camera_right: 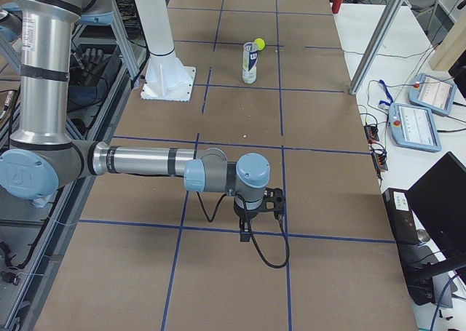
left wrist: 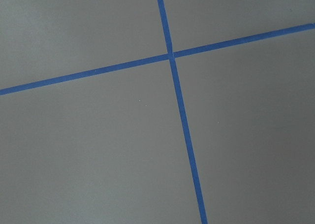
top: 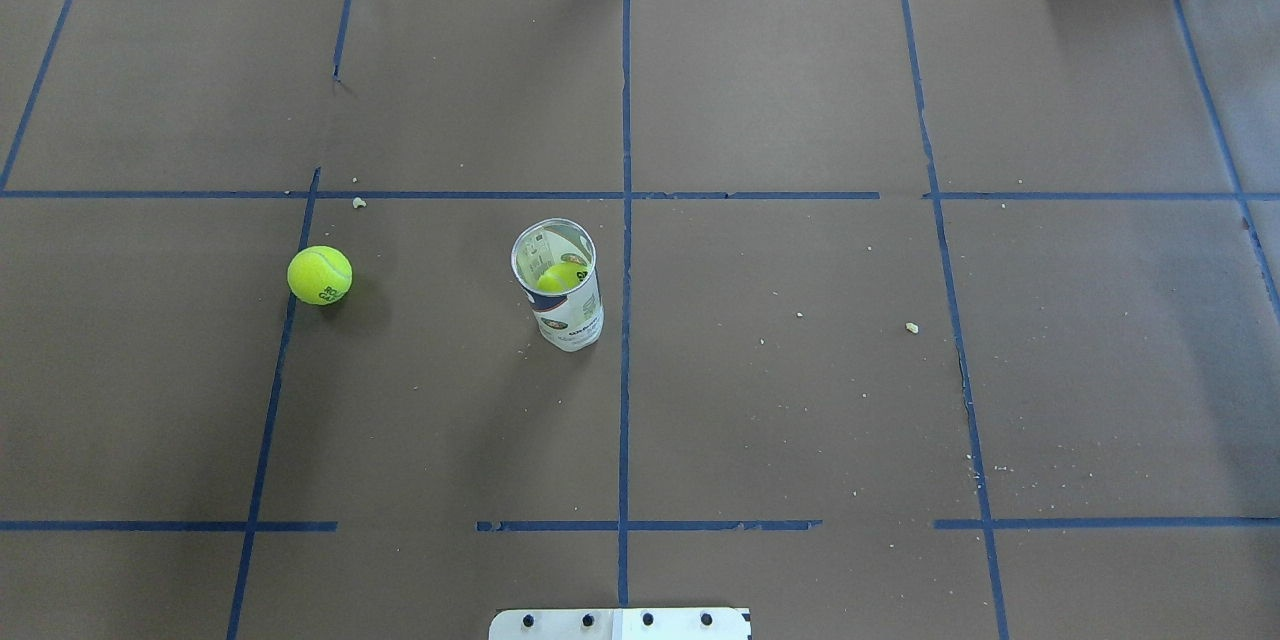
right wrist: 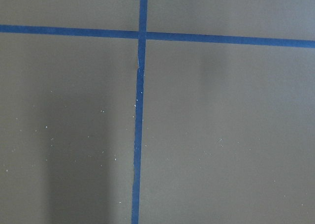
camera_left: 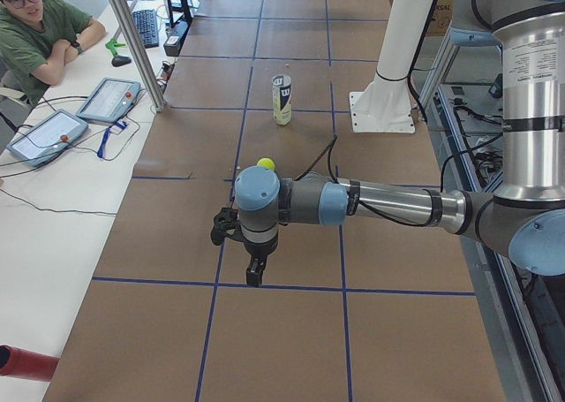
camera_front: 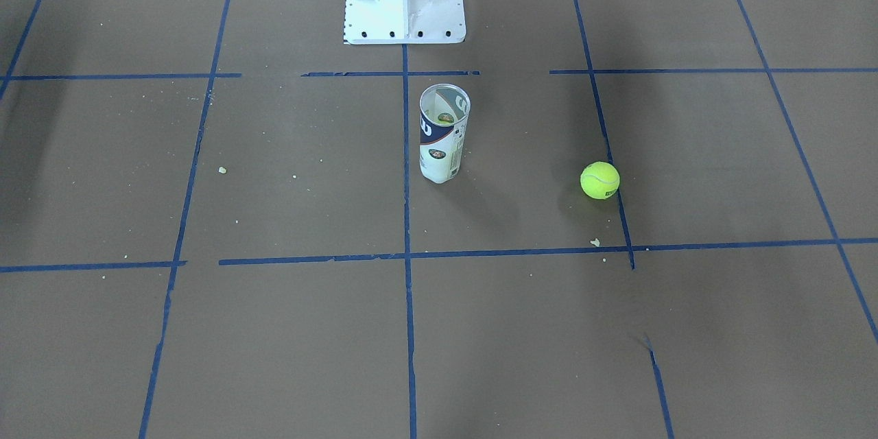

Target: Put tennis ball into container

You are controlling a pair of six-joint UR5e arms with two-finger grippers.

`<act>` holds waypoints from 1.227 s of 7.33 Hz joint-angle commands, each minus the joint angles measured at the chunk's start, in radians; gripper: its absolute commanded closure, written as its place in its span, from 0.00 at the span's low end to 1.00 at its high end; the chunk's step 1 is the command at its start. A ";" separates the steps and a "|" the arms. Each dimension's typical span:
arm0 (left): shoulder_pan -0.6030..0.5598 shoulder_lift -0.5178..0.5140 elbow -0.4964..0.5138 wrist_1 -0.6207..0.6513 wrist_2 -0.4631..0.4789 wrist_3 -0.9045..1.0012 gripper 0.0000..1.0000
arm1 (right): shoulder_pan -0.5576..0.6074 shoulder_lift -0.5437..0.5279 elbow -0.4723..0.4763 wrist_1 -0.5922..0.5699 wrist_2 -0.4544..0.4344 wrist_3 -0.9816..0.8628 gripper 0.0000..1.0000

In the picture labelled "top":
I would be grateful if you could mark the yellow-green tennis ball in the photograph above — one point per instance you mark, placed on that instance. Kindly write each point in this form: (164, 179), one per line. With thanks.
(319, 275)

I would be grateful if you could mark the tennis ball inside can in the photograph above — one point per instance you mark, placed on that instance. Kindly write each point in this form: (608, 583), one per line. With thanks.
(562, 278)

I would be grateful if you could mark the clear plastic tennis ball can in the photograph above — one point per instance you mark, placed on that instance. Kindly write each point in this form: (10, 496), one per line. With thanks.
(571, 321)

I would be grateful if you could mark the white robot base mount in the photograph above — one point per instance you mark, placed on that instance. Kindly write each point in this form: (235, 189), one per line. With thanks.
(622, 623)

